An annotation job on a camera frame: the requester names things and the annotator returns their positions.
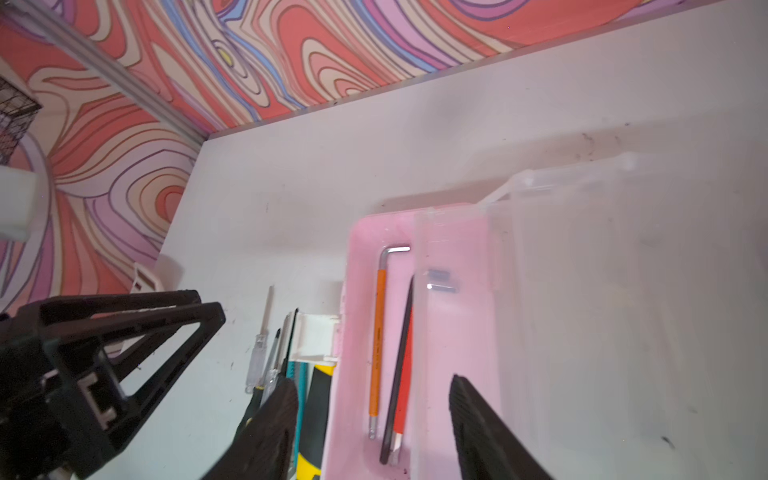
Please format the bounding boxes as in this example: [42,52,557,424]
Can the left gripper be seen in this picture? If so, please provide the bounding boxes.
[1,290,226,479]

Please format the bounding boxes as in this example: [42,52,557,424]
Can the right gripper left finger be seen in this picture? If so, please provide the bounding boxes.
[203,378,298,480]

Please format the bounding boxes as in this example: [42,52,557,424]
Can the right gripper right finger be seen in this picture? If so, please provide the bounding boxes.
[449,375,552,480]

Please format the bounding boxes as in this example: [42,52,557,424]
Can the red hex key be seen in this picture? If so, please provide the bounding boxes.
[388,334,413,466]

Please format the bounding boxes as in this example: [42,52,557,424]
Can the black hex key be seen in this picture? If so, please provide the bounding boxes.
[379,280,414,466]

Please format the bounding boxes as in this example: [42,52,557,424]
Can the orange hex key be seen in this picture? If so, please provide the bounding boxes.
[368,244,411,440]

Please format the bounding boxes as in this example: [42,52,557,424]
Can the pink plastic tool box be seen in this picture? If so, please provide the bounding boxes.
[321,204,500,479]

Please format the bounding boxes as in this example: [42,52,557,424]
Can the clear tool box lid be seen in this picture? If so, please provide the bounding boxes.
[408,144,767,479]

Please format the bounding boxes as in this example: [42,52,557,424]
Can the yellow black screwdriver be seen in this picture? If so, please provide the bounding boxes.
[235,334,276,437]

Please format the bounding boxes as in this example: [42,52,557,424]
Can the yellow black utility knife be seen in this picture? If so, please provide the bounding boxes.
[296,365,335,480]

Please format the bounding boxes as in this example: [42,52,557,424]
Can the teal utility knife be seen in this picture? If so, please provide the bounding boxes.
[286,308,308,463]

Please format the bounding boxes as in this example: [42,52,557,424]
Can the clear handle tester screwdriver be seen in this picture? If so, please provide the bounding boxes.
[245,285,274,394]

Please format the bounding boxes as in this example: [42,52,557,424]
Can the black wire basket left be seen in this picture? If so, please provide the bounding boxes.
[0,78,42,166]

